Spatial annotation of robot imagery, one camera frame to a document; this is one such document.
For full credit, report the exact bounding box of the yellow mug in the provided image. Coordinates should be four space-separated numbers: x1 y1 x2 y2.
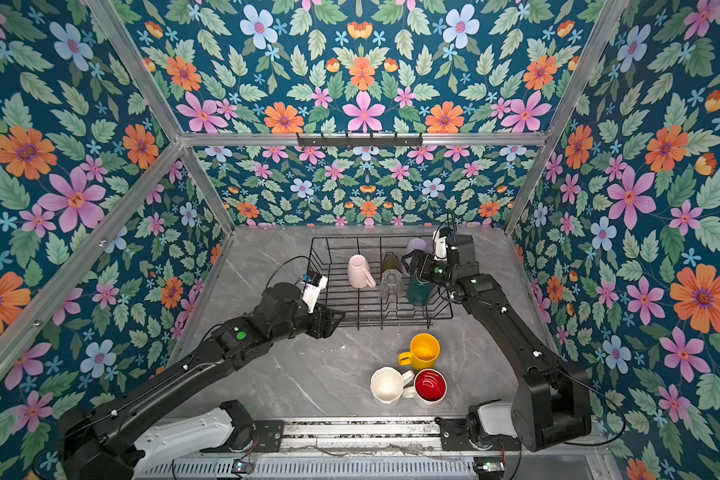
398 333 441 371

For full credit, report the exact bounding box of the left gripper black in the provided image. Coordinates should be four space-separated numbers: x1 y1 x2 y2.
270 298 351 343

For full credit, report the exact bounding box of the aluminium frame post back left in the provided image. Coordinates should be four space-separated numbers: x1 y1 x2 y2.
87 1 234 235

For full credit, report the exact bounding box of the green mug cream inside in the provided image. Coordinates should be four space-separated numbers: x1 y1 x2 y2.
406 275 435 307

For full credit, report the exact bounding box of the lilac plastic cup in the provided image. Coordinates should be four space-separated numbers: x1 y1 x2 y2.
406 237 431 253

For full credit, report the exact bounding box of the white mug red inside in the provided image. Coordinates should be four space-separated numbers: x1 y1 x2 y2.
402 368 448 409

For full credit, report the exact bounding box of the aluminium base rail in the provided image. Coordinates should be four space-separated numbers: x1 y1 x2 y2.
173 413 613 457

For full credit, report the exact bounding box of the black hook rail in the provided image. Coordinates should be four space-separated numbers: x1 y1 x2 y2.
296 133 424 149

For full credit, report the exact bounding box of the amber textured glass cup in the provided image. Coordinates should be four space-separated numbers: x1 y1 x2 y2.
381 252 403 274

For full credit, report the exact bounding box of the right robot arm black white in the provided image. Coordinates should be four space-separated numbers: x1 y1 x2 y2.
402 232 592 452

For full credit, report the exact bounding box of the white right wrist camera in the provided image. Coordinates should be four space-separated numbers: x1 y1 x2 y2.
432 227 450 261

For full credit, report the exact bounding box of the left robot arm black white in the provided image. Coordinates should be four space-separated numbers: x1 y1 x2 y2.
59 283 346 479

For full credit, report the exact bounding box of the black wire dish rack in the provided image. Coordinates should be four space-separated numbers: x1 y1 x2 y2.
309 234 453 329

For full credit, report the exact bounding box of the clear glass cup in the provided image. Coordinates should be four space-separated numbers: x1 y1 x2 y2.
379 268 403 302

